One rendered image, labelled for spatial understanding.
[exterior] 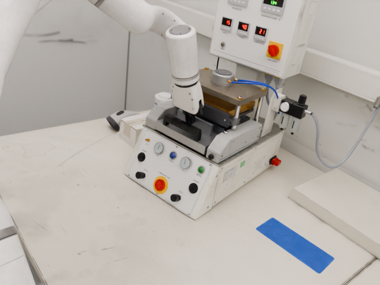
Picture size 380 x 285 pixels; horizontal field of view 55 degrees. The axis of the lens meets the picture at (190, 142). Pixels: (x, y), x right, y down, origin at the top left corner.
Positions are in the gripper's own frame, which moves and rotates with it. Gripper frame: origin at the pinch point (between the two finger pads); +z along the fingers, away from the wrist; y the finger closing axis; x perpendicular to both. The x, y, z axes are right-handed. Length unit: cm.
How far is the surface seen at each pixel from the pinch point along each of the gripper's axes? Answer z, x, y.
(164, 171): 13.7, -14.6, -0.8
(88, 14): 17, 57, -135
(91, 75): 56, 45, -135
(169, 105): 2.4, 3.5, -12.9
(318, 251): 26, -3, 51
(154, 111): 1.7, -2.6, -14.6
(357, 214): 30, 20, 55
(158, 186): 16.6, -19.0, -0.1
